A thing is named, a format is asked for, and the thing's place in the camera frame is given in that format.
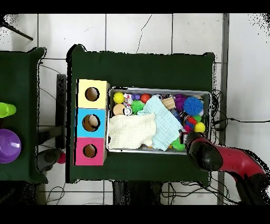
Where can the grey box with red button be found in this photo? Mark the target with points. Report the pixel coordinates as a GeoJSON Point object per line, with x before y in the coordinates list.
{"type": "Point", "coordinates": [49, 158]}

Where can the dark green table cloth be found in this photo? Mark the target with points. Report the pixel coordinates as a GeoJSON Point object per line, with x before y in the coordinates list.
{"type": "Point", "coordinates": [23, 84]}
{"type": "Point", "coordinates": [137, 69]}

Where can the light blue waffle cloth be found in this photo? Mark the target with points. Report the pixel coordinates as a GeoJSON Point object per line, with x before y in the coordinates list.
{"type": "Point", "coordinates": [164, 124]}

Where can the green spiky ball with eyes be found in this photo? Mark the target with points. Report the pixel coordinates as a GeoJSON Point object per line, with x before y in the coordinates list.
{"type": "Point", "coordinates": [137, 106]}

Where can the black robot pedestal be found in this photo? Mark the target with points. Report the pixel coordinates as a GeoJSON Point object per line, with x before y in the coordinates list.
{"type": "Point", "coordinates": [137, 194]}

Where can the tan round disc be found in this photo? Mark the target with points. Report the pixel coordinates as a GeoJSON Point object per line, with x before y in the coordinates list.
{"type": "Point", "coordinates": [118, 109]}

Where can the cream waffle cloth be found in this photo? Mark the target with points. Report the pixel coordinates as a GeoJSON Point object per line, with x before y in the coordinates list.
{"type": "Point", "coordinates": [130, 131]}

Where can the shallow clear mesh bin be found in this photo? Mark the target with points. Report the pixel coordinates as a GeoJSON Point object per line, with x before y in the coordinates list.
{"type": "Point", "coordinates": [151, 90]}

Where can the plain green spiky ball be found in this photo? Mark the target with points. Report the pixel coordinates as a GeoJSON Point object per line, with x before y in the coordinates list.
{"type": "Point", "coordinates": [177, 145]}

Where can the black rod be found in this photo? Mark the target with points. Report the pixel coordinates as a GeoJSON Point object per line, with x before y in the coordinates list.
{"type": "Point", "coordinates": [21, 34]}

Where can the large blue spiky ball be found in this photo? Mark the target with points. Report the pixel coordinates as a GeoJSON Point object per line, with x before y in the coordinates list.
{"type": "Point", "coordinates": [193, 106]}

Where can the lime green cup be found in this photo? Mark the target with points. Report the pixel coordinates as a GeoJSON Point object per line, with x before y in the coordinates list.
{"type": "Point", "coordinates": [7, 109]}

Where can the yellow plastic ball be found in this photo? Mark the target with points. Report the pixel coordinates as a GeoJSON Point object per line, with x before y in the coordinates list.
{"type": "Point", "coordinates": [199, 127]}
{"type": "Point", "coordinates": [118, 97]}

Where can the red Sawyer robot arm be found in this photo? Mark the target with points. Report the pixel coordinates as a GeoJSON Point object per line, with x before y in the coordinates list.
{"type": "Point", "coordinates": [238, 160]}

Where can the purple plastic bowl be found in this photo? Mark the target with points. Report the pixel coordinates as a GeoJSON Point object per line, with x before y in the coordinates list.
{"type": "Point", "coordinates": [9, 145]}

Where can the orange-red ball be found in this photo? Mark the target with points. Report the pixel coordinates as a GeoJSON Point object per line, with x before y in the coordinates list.
{"type": "Point", "coordinates": [145, 98]}

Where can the wooden box with three holes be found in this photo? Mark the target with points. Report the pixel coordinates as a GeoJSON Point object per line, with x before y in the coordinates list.
{"type": "Point", "coordinates": [92, 104]}

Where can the striped wooden block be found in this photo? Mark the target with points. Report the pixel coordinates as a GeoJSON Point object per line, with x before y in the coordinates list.
{"type": "Point", "coordinates": [168, 103]}

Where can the multicolour spiky caterpillar toy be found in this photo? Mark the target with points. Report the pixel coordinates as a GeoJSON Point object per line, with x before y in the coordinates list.
{"type": "Point", "coordinates": [192, 120]}

